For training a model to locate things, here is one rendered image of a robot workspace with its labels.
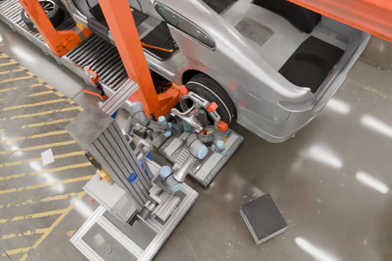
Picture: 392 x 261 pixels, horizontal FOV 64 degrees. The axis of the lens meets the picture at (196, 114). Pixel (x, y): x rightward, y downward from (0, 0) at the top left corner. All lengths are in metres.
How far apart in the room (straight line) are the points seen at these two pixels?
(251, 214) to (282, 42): 2.06
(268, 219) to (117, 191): 1.64
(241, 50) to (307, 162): 2.00
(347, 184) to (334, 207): 0.35
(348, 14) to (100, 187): 2.33
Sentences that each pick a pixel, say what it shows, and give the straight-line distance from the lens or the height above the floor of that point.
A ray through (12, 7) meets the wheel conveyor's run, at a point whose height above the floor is 0.25.
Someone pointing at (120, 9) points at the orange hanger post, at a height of 2.23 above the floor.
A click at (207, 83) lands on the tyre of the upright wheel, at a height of 1.18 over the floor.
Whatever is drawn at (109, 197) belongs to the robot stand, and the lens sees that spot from 2.85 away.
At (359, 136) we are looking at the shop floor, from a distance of 4.67.
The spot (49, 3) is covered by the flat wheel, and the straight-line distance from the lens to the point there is 6.24.
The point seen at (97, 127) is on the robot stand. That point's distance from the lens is 2.20.
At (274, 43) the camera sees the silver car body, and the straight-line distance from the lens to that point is 4.01.
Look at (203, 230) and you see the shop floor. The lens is 3.88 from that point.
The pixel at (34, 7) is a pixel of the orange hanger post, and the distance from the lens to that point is 4.58.
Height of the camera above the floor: 3.79
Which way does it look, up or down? 57 degrees down
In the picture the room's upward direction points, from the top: 8 degrees counter-clockwise
